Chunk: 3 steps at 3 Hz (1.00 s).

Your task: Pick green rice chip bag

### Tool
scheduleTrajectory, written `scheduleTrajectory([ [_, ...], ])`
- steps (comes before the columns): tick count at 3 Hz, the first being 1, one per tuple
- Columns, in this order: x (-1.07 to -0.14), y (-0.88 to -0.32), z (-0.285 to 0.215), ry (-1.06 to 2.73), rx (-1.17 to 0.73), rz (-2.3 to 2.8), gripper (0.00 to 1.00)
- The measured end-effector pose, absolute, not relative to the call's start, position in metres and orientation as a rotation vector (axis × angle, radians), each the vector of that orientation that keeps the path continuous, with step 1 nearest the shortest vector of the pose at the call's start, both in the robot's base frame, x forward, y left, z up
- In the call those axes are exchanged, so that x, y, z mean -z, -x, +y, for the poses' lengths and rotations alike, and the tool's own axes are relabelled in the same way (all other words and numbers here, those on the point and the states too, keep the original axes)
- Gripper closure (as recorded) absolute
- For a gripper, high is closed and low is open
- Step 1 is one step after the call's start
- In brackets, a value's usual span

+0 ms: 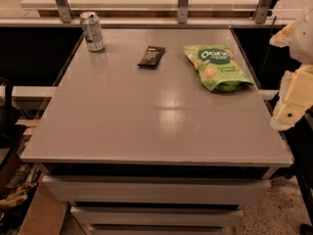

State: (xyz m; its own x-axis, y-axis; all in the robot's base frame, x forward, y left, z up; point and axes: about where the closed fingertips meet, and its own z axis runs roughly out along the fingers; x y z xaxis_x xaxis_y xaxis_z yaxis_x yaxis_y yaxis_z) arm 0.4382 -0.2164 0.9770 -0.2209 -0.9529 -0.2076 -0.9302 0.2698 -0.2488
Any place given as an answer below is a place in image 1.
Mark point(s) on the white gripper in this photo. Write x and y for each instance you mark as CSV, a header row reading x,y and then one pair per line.
x,y
303,39

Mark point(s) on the green rice chip bag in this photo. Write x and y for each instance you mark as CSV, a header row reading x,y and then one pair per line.
x,y
217,67

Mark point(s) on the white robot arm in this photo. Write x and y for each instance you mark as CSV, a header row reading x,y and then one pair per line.
x,y
296,87

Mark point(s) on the black snack bar wrapper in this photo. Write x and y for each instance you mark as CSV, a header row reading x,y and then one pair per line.
x,y
152,57

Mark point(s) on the grey drawer cabinet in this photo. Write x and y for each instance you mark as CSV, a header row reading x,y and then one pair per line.
x,y
142,151

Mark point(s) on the green white soda can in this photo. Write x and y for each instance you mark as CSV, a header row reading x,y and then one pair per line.
x,y
92,31

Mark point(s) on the cardboard box with snacks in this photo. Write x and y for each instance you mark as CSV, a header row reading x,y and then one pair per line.
x,y
28,207

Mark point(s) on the right metal railing bracket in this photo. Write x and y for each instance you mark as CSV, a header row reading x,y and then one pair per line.
x,y
261,13

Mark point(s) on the metal railing bracket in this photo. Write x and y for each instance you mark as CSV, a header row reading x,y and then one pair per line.
x,y
261,13
64,11
182,11

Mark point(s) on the middle metal railing bracket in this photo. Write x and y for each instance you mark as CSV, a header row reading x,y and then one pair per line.
x,y
182,11

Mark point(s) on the left metal railing bracket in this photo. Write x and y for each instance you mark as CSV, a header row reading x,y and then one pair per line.
x,y
64,11

